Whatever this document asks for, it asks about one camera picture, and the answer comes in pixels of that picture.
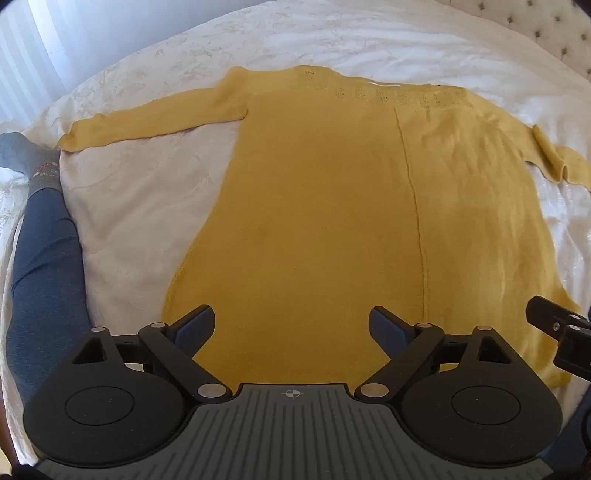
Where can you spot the beige fleece blanket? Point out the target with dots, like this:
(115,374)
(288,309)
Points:
(134,207)

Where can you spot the cream tufted headboard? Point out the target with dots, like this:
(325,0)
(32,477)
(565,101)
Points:
(545,25)

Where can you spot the white floral bedspread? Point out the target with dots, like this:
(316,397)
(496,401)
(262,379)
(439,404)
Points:
(392,41)

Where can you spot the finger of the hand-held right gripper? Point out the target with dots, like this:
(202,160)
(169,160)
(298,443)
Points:
(558,327)

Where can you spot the person's leg in blue leggings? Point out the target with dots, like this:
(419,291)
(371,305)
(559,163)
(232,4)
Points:
(44,286)

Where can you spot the grey patterned sock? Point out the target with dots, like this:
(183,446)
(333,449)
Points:
(27,159)

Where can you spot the yellow knit sweater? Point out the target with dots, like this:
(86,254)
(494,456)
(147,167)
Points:
(323,221)

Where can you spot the white sheer curtain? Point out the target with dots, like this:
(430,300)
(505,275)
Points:
(32,50)

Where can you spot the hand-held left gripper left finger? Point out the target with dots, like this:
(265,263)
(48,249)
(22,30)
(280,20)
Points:
(197,326)

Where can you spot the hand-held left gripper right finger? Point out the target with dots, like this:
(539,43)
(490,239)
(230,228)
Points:
(387,328)

